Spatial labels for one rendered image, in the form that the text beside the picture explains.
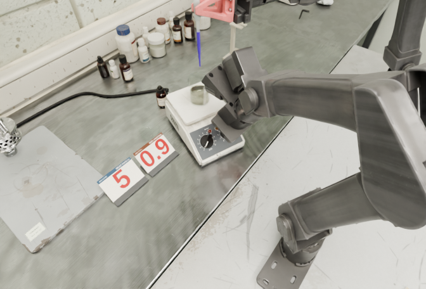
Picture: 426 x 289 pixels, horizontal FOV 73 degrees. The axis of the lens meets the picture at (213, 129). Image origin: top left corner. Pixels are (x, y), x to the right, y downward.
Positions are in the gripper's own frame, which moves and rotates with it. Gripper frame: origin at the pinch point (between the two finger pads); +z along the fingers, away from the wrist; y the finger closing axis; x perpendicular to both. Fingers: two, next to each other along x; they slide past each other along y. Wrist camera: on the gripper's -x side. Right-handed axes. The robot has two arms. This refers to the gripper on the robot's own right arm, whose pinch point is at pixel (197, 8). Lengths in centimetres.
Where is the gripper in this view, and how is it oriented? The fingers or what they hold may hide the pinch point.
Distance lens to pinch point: 59.9
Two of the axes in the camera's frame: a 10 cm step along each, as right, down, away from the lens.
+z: -8.6, 3.8, -3.3
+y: 5.1, 6.4, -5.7
